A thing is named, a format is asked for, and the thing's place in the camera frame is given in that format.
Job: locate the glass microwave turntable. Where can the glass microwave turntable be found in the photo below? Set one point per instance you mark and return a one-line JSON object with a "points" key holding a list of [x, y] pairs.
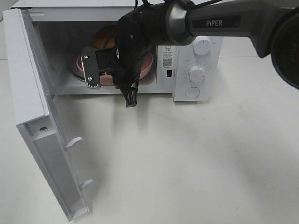
{"points": [[76, 75]]}

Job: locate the white microwave knob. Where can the white microwave knob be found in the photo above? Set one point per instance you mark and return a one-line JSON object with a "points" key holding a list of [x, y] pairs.
{"points": [[196, 74], [202, 45]]}

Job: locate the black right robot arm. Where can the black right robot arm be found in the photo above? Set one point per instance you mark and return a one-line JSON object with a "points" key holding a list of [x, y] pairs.
{"points": [[271, 25]]}

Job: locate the white microwave oven body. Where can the white microwave oven body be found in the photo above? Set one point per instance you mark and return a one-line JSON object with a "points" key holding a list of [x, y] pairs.
{"points": [[65, 27]]}

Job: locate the round white door button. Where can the round white door button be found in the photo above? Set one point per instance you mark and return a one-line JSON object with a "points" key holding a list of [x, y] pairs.
{"points": [[192, 92]]}

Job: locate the pink round plate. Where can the pink round plate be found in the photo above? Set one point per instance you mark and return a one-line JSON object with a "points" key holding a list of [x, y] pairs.
{"points": [[107, 79]]}

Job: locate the burger with lettuce and cheese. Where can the burger with lettuce and cheese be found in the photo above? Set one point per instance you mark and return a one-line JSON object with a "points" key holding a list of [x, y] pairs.
{"points": [[105, 37]]}

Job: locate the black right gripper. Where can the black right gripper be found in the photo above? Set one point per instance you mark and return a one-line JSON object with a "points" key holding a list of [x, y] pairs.
{"points": [[124, 64]]}

